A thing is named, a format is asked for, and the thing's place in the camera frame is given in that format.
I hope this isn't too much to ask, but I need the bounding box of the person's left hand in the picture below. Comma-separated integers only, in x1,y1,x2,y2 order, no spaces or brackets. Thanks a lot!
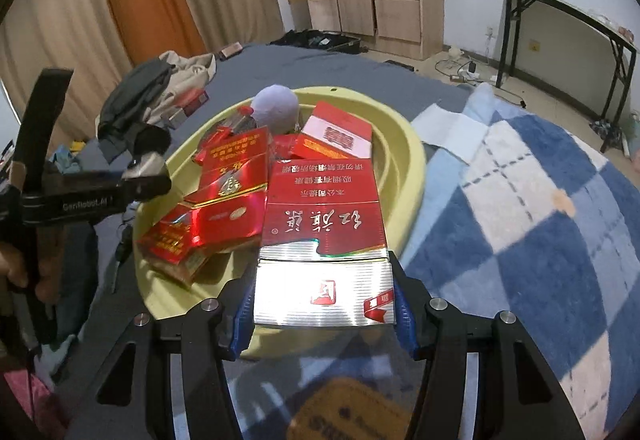
1,228,66,304

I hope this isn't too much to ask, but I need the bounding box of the blue white checkered blanket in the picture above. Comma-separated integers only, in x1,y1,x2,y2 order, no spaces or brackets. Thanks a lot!
224,81,640,440

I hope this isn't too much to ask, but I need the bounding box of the Double Happiness cigarette pack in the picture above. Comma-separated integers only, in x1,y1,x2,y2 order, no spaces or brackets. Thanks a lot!
292,101,373,160

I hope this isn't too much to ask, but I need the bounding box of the black bag on floor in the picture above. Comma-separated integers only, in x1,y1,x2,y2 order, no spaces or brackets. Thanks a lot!
271,30,366,54

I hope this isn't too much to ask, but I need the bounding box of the power strip with cables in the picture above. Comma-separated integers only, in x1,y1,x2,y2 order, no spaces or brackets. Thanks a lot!
434,47,527,108

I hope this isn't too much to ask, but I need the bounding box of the red pack on clothes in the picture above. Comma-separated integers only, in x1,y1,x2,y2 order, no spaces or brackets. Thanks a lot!
168,88,208,127

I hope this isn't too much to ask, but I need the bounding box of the yellow plastic basin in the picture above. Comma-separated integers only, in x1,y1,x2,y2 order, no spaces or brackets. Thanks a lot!
134,87,425,356

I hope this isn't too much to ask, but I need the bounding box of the dark red cigarette pack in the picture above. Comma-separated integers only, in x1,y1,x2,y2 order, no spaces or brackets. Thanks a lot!
137,203,210,286

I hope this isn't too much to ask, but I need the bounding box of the black folding table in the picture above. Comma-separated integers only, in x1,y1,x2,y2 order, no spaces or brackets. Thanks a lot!
496,0,639,151

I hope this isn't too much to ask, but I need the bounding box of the pile of clothes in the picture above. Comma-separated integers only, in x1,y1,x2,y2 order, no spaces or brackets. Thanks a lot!
96,50,217,164

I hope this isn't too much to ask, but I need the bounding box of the red diamond cigarette pack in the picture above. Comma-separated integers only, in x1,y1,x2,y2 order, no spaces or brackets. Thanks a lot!
183,127,274,254

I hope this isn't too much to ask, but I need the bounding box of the orange beige curtain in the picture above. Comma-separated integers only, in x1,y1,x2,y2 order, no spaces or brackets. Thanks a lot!
1,0,283,146

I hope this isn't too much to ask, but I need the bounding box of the grey plush ball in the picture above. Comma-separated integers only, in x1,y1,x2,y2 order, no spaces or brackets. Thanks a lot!
250,85,299,136

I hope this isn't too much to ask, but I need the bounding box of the white paper sheet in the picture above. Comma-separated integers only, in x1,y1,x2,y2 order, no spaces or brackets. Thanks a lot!
411,104,488,165

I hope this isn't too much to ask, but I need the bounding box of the red silver cigarette pack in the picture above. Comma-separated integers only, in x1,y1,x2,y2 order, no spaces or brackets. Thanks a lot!
254,158,395,328

